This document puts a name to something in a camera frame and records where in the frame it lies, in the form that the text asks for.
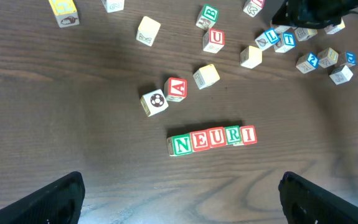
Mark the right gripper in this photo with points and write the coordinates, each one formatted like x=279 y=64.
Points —
x=314 y=14

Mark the blue 2 block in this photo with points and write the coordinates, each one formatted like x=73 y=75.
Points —
x=307 y=63

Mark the plain yellow block centre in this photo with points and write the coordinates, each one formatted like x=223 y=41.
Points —
x=251 y=57

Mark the blue D block lower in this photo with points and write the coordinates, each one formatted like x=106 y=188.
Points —
x=346 y=58

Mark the green R block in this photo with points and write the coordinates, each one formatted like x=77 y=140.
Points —
x=233 y=135

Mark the white soccer ball block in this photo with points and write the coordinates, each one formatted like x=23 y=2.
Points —
x=154 y=102

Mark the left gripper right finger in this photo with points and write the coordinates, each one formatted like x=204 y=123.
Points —
x=305 y=202

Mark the blue L block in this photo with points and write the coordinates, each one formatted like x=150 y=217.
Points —
x=267 y=39

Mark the yellow block beside E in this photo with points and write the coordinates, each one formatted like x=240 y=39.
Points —
x=206 y=76

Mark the red u block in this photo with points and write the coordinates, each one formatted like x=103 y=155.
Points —
x=217 y=137
x=213 y=40

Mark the yellow block below Z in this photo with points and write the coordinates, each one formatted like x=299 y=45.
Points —
x=303 y=34

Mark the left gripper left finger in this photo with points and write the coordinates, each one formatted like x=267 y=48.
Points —
x=59 y=202

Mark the red i block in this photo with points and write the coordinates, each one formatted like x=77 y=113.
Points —
x=248 y=136
x=253 y=7

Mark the green N block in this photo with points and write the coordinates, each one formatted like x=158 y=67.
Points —
x=179 y=145

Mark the blue P block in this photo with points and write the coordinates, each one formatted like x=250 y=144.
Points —
x=279 y=29

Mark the yellow O block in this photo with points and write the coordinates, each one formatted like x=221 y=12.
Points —
x=147 y=30

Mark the red E block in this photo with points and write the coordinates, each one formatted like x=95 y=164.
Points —
x=200 y=140

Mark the green B block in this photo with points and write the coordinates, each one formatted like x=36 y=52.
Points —
x=207 y=17

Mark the red A block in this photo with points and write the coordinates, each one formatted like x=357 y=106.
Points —
x=175 y=89

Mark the white block right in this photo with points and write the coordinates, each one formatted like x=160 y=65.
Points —
x=341 y=75

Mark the blue T block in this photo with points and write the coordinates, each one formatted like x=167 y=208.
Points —
x=286 y=43

